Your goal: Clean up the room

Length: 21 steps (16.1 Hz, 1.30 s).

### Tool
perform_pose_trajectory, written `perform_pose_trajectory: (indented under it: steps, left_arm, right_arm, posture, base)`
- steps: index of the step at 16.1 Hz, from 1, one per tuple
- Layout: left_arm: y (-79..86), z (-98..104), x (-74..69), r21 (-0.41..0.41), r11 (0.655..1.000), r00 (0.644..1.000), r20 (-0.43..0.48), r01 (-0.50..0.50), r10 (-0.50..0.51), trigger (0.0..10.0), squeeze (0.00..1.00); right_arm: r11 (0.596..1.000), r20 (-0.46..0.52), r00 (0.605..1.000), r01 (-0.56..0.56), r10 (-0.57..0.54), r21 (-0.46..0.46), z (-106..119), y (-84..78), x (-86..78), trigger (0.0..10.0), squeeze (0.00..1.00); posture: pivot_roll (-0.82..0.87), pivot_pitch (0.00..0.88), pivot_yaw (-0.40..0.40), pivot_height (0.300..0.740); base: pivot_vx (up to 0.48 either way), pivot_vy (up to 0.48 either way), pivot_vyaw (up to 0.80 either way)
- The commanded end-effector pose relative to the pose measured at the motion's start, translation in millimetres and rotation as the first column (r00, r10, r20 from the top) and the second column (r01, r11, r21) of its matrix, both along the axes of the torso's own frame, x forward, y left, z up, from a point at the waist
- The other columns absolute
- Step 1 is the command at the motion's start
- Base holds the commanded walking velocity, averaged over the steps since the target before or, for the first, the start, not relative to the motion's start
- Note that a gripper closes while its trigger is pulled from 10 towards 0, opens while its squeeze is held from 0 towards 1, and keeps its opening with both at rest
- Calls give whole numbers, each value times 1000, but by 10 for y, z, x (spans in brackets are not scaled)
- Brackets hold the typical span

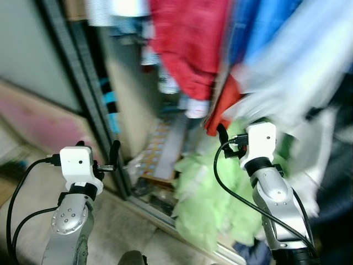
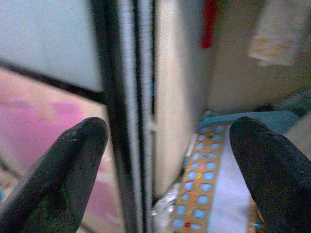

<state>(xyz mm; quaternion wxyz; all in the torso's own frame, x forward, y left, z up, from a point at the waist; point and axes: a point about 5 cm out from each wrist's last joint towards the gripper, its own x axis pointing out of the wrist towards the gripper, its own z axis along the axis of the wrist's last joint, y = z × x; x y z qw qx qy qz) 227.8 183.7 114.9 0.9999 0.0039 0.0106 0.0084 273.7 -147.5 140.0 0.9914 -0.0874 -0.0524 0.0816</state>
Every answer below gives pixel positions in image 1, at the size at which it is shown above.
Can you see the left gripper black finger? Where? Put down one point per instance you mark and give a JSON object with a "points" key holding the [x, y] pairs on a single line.
{"points": [[115, 152], [81, 144]]}

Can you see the orange-red garment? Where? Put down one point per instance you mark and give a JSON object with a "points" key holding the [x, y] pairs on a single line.
{"points": [[223, 107]]}

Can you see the dark navy garment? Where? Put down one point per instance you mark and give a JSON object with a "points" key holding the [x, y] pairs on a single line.
{"points": [[336, 193]]}

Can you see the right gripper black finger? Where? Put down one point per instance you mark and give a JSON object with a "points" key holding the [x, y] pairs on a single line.
{"points": [[222, 134]]}

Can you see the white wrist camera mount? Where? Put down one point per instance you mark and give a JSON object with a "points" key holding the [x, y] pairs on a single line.
{"points": [[77, 163], [260, 141]]}

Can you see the dark wardrobe door frame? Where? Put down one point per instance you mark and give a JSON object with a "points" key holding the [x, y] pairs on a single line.
{"points": [[83, 94]]}

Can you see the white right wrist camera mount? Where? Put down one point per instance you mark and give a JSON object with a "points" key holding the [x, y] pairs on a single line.
{"points": [[260, 141]]}

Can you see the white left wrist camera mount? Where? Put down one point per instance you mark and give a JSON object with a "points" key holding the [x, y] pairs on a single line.
{"points": [[77, 163]]}

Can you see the patterned cardboard box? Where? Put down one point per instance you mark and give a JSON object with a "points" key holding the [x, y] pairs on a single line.
{"points": [[160, 152]]}

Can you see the black cyan striped garment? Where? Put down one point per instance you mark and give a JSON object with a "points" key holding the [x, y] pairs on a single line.
{"points": [[110, 102]]}

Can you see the red hanging garment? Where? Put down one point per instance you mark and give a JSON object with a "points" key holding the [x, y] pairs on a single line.
{"points": [[187, 44]]}

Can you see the light green fluffy garment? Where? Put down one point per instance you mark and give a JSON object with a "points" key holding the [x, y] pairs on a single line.
{"points": [[204, 204]]}

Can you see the pale blue hanging garment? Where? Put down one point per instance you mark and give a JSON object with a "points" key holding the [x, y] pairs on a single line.
{"points": [[298, 72]]}

